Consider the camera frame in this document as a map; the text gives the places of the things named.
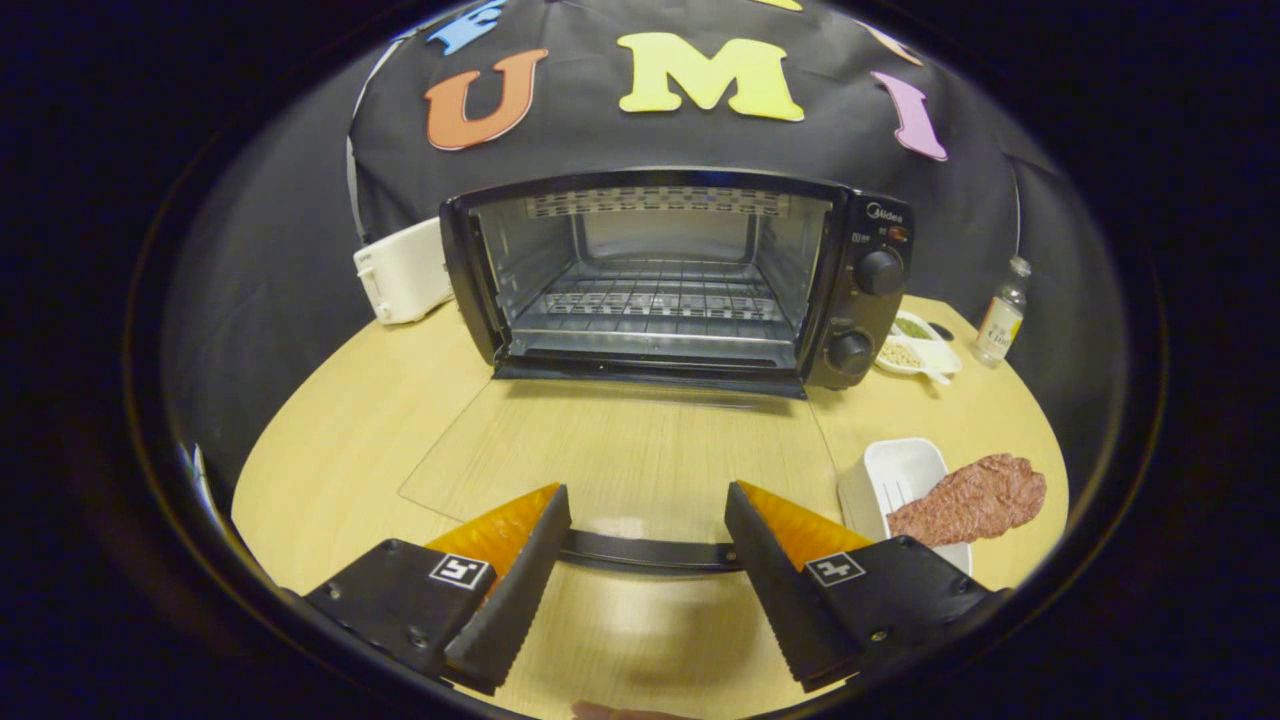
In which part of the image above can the brown fried meat piece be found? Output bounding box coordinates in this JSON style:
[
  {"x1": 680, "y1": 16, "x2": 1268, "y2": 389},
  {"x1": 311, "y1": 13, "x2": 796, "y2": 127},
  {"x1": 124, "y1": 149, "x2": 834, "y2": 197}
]
[{"x1": 886, "y1": 453, "x2": 1048, "y2": 548}]

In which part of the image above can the white divided spice dish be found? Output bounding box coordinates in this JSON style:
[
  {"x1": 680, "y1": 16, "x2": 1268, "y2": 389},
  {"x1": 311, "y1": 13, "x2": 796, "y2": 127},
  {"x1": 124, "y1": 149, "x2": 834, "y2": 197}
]
[{"x1": 875, "y1": 310, "x2": 964, "y2": 386}]

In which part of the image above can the clear bottle with yellow label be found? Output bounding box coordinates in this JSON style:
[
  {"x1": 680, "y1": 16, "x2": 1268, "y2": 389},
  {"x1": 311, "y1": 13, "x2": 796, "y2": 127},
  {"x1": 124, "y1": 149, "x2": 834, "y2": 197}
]
[{"x1": 972, "y1": 256, "x2": 1032, "y2": 369}]

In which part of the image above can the white bread toaster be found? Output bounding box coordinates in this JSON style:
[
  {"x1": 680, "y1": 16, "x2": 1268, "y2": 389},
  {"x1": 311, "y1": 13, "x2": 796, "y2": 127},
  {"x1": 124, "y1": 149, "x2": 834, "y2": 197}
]
[{"x1": 353, "y1": 217, "x2": 453, "y2": 326}]

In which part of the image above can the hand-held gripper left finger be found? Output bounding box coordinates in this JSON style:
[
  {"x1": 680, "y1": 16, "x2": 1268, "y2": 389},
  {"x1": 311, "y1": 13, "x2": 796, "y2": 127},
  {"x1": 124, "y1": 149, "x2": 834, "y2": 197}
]
[{"x1": 303, "y1": 483, "x2": 573, "y2": 696}]

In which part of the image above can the black toaster oven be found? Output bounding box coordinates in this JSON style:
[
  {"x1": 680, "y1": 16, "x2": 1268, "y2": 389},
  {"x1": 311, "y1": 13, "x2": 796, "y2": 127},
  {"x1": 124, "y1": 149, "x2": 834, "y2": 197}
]
[{"x1": 398, "y1": 168, "x2": 914, "y2": 576}]

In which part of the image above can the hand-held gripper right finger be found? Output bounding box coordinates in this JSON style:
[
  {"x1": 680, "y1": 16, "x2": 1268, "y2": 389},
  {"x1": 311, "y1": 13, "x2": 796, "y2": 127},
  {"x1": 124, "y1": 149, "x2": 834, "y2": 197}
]
[{"x1": 724, "y1": 480, "x2": 1006, "y2": 693}]

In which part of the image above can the small white rectangular tray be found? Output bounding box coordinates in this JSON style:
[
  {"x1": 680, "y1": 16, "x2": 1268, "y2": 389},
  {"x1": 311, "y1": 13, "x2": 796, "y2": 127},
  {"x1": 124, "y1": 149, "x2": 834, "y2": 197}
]
[{"x1": 838, "y1": 437, "x2": 973, "y2": 576}]

